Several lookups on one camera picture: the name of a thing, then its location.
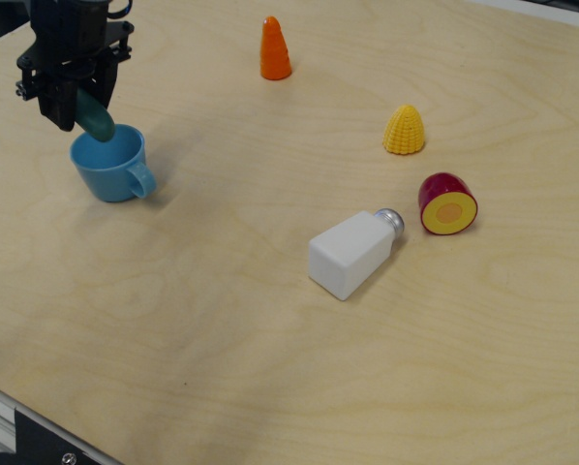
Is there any black corner bracket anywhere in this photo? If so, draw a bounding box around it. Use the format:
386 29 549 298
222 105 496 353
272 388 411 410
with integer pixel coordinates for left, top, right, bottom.
15 410 99 464

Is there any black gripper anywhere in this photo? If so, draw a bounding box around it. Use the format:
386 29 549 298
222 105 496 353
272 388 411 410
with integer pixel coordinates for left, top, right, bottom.
16 1 134 132

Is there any red yellow toy fruit half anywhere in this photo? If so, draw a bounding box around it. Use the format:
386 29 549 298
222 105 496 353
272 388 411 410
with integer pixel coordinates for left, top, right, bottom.
418 172 478 235

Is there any aluminium table frame rail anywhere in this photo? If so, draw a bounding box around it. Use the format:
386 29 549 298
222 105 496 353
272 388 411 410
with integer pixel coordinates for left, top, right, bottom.
0 390 119 465

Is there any white salt shaker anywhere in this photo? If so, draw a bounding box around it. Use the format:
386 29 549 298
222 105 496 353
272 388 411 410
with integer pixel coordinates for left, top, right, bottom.
308 208 405 300

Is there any green toy cucumber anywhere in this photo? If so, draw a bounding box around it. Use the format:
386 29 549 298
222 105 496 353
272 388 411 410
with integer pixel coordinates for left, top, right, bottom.
75 89 115 142

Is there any yellow toy corn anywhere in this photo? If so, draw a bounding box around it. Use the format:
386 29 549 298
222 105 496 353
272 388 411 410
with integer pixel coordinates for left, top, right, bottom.
382 105 425 155

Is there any blue plastic cup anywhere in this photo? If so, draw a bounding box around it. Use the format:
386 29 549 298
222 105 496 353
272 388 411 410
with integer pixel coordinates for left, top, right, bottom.
70 124 157 202

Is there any orange toy carrot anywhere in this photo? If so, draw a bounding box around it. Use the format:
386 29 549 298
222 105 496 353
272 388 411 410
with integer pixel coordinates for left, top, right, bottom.
259 15 292 80

